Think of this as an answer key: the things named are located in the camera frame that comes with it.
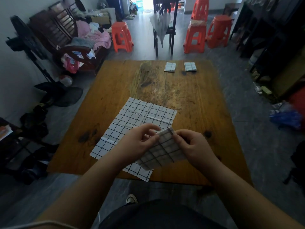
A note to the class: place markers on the person's right hand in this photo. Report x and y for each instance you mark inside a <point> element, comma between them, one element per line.
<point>197,147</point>

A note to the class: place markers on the person's left hand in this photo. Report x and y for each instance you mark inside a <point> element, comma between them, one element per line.
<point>135,145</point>

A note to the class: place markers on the person's right forearm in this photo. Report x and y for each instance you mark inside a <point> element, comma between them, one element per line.
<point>250,200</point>

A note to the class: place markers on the person's left forearm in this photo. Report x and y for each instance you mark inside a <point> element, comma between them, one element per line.
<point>85,193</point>

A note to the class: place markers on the person's white left shoe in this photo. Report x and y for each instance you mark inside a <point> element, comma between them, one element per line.
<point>131,199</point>

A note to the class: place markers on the person's black top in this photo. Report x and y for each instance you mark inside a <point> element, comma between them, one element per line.
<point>159,217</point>

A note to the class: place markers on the black standing fan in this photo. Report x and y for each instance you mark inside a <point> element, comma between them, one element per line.
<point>66,96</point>

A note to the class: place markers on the pile of packaging scraps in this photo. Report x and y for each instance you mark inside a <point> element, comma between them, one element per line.
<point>264,89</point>

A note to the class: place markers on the blue plastic bag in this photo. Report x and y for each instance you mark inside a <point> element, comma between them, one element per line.
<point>286,118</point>

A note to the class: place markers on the white crumpled paper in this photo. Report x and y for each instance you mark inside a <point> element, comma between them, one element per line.
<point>91,54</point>

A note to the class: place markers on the black blue bag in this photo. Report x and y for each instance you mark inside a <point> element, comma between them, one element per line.
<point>35,164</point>

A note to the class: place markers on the black backpack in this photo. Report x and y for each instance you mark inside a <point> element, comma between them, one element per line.
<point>299,164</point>

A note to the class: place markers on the pink plastic bag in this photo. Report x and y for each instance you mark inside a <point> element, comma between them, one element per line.
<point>70,64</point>

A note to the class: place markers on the white plastic bottle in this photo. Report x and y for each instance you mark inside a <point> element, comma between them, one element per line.
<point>253,58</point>

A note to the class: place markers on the white blue printed paper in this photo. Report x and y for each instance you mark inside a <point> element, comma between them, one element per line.
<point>78,54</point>

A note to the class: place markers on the pink blanket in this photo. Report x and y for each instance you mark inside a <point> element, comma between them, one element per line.
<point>102,38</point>

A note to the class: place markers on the grey folded garment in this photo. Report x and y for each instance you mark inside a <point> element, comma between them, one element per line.
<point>82,42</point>

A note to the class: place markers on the red plastic stool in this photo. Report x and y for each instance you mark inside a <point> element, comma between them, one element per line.
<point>122,26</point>
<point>195,29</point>
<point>219,20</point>
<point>200,7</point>

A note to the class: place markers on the black metal chair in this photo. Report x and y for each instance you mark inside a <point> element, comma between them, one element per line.
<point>174,30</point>

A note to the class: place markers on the brown cardboard sheet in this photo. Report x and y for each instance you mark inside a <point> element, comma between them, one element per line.
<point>292,73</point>

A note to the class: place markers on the pair of shoes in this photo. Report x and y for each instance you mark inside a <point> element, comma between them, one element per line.
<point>129,16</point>

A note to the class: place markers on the cardboard box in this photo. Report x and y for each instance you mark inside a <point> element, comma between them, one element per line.
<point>101,19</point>

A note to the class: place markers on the white orange paper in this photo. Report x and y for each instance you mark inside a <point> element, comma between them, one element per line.
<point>4,131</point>

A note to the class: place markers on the blue plastic basin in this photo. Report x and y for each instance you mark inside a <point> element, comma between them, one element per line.
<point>139,3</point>

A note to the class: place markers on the dark wooden sofa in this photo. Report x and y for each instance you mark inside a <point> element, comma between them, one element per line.
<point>52,28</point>

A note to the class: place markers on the dark shelf unit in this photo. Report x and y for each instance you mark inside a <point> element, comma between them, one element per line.
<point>267,21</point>

